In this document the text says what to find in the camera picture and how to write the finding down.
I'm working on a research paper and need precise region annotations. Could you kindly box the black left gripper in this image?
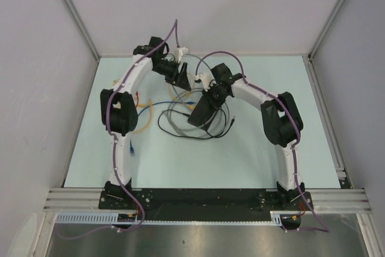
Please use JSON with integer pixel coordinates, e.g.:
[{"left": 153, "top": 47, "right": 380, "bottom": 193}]
[{"left": 151, "top": 59, "right": 190, "bottom": 91}]

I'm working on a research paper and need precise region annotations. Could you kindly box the black power cable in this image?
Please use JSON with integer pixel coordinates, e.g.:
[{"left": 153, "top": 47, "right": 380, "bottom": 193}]
[{"left": 156, "top": 108, "right": 237, "bottom": 141}]

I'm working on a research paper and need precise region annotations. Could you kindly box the blue ethernet cable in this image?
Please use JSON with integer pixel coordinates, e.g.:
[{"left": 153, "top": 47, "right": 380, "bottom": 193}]
[{"left": 128, "top": 100, "right": 195, "bottom": 158}]

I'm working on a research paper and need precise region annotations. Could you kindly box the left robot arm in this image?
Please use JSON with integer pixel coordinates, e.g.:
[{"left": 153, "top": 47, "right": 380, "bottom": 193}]
[{"left": 100, "top": 37, "right": 191, "bottom": 209}]

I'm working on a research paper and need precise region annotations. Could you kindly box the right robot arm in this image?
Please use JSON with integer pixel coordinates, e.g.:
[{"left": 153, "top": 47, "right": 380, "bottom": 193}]
[{"left": 194, "top": 63, "right": 304, "bottom": 209}]

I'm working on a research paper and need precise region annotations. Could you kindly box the grey ethernet cable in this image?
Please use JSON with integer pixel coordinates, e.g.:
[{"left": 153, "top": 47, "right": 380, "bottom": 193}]
[{"left": 167, "top": 54, "right": 228, "bottom": 139}]

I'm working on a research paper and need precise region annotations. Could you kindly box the black network switch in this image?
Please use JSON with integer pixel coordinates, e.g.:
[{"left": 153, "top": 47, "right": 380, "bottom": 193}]
[{"left": 187, "top": 95, "right": 216, "bottom": 131}]

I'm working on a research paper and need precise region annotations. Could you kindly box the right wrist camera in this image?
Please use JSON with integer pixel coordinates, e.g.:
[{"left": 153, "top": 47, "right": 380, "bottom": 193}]
[{"left": 194, "top": 72, "right": 214, "bottom": 91}]

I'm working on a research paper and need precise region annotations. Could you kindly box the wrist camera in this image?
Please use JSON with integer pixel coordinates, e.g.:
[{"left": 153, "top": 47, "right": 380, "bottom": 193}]
[
  {"left": 175, "top": 46, "right": 189, "bottom": 63},
  {"left": 194, "top": 72, "right": 214, "bottom": 91}
]

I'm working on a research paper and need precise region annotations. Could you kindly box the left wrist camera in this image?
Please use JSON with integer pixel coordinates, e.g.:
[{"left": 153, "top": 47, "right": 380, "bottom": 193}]
[{"left": 175, "top": 46, "right": 189, "bottom": 63}]

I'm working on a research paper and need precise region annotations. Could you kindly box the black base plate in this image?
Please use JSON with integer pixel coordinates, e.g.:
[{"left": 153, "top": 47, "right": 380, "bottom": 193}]
[{"left": 98, "top": 185, "right": 313, "bottom": 222}]

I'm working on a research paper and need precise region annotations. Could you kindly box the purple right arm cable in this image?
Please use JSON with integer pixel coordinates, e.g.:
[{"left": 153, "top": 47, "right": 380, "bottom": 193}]
[{"left": 195, "top": 51, "right": 330, "bottom": 233}]

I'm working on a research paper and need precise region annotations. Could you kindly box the grey cable duct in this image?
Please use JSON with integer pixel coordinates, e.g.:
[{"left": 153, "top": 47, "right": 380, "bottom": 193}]
[{"left": 55, "top": 212, "right": 282, "bottom": 226}]

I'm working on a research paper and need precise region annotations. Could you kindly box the aluminium frame rail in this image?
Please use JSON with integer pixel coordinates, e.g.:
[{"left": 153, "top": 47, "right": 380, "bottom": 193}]
[{"left": 43, "top": 188, "right": 372, "bottom": 214}]

